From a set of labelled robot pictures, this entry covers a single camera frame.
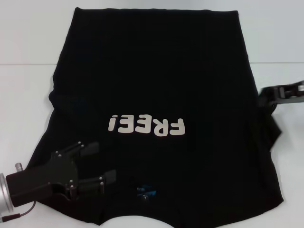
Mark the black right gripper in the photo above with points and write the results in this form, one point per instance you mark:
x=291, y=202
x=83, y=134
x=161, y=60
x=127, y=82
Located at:
x=295, y=92

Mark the black t-shirt with FREE print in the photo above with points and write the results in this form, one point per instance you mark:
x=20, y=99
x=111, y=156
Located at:
x=152, y=83

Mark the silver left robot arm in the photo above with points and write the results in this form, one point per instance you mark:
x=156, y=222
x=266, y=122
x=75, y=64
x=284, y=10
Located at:
x=4, y=194

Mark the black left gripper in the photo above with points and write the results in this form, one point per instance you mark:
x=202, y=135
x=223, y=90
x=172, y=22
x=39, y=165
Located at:
x=45, y=181

